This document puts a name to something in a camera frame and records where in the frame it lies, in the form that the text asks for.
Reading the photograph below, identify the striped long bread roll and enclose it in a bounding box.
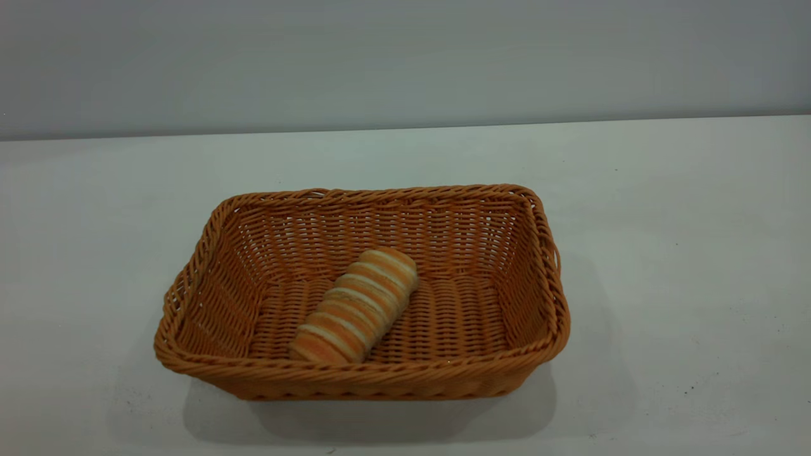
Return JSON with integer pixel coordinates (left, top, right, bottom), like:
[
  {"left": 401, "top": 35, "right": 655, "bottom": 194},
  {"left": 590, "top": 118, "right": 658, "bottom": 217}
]
[{"left": 288, "top": 246, "right": 419, "bottom": 365}]

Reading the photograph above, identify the orange woven wicker basket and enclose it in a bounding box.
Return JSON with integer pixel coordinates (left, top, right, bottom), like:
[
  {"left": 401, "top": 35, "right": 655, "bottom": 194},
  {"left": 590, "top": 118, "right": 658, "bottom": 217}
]
[{"left": 153, "top": 184, "right": 571, "bottom": 402}]

